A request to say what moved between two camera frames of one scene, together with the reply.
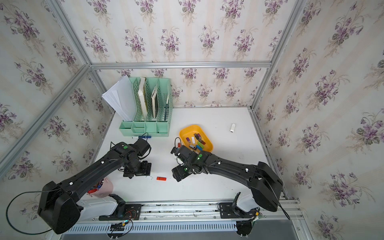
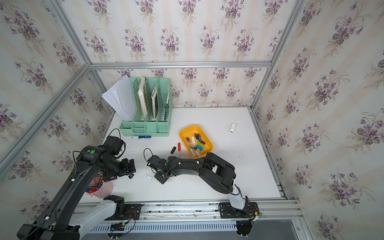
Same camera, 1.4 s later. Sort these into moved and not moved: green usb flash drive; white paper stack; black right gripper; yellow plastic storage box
Moved: black right gripper
Not moved: white paper stack; yellow plastic storage box; green usb flash drive
